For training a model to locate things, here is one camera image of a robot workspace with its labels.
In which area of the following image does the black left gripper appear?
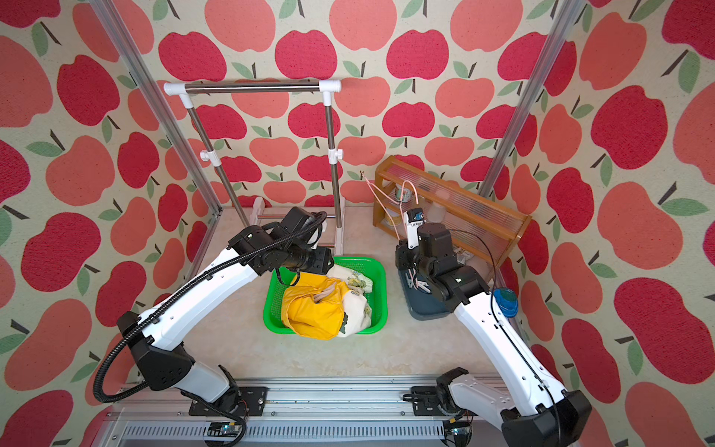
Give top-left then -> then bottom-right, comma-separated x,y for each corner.
287,243 -> 341,274

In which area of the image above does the yellow jacket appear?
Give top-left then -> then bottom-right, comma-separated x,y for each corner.
280,274 -> 348,341

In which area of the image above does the pink wire hanger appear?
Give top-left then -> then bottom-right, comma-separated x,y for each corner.
361,177 -> 419,240

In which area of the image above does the white dinosaur print jacket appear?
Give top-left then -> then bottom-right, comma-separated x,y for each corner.
327,266 -> 374,338

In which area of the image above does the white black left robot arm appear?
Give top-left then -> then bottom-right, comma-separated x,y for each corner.
122,207 -> 334,420

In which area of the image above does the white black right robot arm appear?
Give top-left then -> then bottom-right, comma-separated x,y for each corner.
396,223 -> 592,446

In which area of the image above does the green plastic basket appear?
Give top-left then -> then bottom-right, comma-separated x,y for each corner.
264,257 -> 388,341

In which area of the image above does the dark blue plastic bin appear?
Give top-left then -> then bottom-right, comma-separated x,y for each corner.
398,269 -> 449,321

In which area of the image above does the white frosted cup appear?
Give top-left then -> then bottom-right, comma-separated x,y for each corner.
426,202 -> 447,223

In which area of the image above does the green patterned cup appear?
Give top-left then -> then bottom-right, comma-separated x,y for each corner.
394,184 -> 413,203

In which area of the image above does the wooden glass shelf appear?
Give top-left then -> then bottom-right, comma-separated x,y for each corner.
374,156 -> 532,277

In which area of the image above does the blue round object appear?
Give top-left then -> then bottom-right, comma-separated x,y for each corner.
493,288 -> 519,318

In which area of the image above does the steel white clothes rack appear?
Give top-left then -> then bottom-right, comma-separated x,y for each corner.
162,79 -> 346,255

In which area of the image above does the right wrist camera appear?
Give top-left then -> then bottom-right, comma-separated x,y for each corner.
403,207 -> 425,250

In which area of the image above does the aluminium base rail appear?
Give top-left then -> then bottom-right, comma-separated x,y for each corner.
91,375 -> 582,447

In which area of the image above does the right aluminium frame post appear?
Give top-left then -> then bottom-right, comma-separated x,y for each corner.
479,0 -> 587,199

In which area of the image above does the aluminium frame post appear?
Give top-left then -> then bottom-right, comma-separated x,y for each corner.
89,0 -> 223,217
479,0 -> 587,199

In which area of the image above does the black corrugated cable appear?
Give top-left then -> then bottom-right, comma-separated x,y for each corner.
91,210 -> 330,447

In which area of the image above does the left aluminium frame post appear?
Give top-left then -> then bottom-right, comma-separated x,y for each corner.
89,0 -> 223,217

